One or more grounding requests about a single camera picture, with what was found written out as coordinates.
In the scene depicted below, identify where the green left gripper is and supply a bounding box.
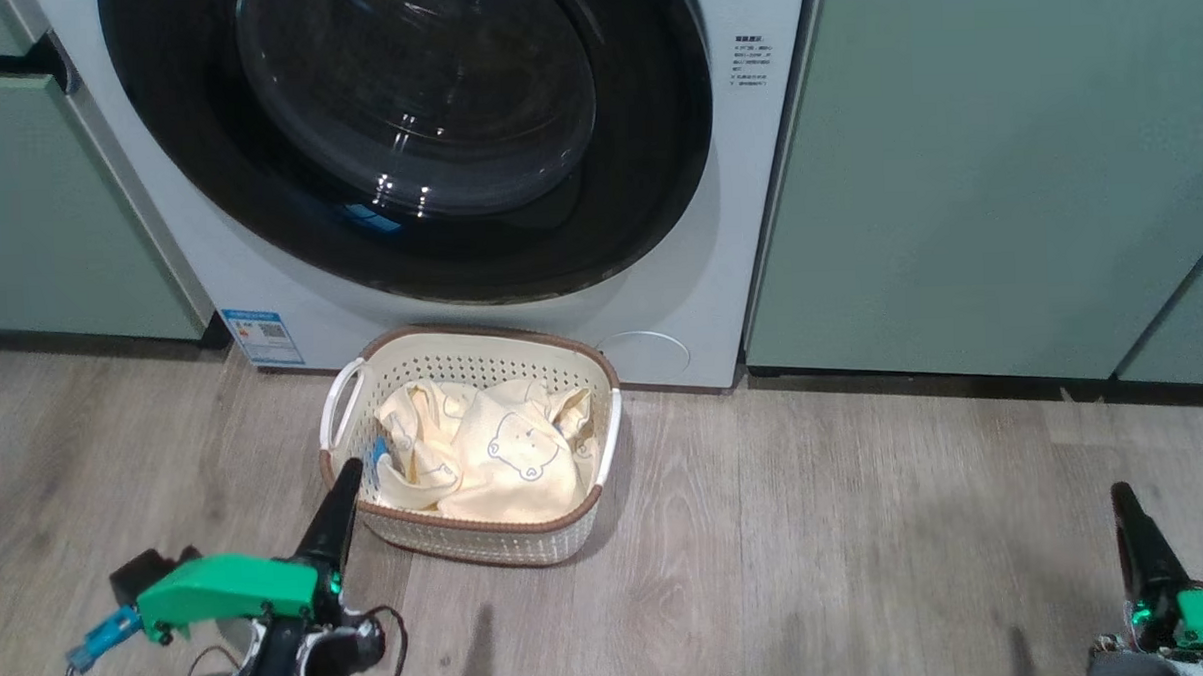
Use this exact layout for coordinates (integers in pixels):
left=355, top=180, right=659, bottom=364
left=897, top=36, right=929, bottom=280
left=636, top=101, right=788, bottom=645
left=131, top=458, right=371, bottom=643

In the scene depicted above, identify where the pale yellow bear-print garment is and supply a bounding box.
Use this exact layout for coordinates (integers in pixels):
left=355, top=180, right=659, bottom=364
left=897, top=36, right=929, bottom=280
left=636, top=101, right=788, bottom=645
left=371, top=373, right=601, bottom=529

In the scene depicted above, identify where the round dark washing machine door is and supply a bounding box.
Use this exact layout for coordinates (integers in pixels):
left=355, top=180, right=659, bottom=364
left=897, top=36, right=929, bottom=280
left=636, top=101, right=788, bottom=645
left=97, top=0, right=721, bottom=318

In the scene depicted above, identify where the cream perforated laundry basket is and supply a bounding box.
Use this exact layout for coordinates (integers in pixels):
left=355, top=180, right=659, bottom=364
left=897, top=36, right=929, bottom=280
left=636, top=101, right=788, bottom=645
left=314, top=317, right=628, bottom=575

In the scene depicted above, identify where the white front-load washing machine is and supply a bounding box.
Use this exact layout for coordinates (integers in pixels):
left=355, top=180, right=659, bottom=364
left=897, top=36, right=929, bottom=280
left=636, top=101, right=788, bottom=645
left=34, top=0, right=840, bottom=414

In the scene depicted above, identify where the blue energy label sticker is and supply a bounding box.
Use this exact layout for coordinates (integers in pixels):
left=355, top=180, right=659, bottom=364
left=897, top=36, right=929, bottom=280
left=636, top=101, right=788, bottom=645
left=220, top=306, right=306, bottom=370

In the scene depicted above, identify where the narrow sage green cabinet panel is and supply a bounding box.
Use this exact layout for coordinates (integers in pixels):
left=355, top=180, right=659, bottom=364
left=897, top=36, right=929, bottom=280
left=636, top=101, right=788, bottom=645
left=1108, top=219, right=1203, bottom=392

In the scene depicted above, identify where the sage green cabinet with drawer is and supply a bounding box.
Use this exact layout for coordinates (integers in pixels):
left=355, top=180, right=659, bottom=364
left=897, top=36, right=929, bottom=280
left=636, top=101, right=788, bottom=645
left=0, top=0, right=214, bottom=352

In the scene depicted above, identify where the small printed warning label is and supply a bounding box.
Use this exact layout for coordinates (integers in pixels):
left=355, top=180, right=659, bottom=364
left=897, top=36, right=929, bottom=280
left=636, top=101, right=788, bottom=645
left=731, top=32, right=779, bottom=89

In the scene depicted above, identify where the black camera cable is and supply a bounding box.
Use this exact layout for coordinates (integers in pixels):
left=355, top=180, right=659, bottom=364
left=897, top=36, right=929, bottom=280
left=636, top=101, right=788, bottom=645
left=59, top=606, right=144, bottom=676

